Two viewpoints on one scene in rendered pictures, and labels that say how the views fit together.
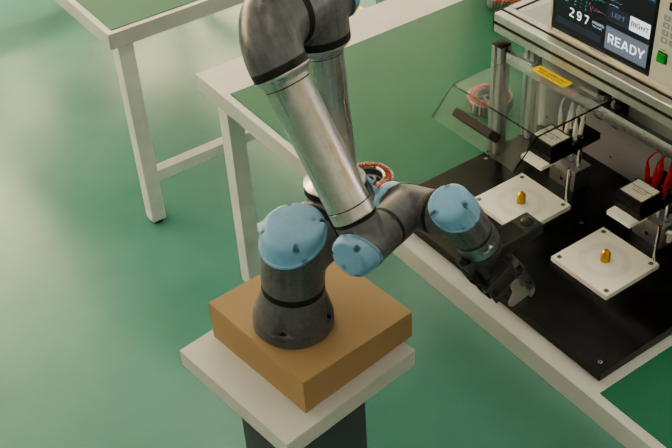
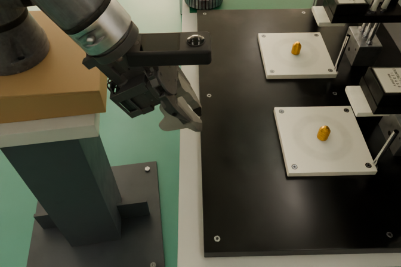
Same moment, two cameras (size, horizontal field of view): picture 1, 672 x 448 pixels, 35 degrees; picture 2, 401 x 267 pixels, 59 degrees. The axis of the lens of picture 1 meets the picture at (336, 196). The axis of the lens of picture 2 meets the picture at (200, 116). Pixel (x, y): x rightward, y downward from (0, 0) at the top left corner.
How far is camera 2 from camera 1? 154 cm
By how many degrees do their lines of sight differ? 25
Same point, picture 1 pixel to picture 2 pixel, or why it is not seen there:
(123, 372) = not seen: hidden behind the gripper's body
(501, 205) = (276, 47)
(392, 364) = (65, 126)
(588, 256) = (309, 124)
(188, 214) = not seen: hidden behind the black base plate
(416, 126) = not seen: outside the picture
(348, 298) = (68, 55)
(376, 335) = (48, 93)
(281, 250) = not seen: outside the picture
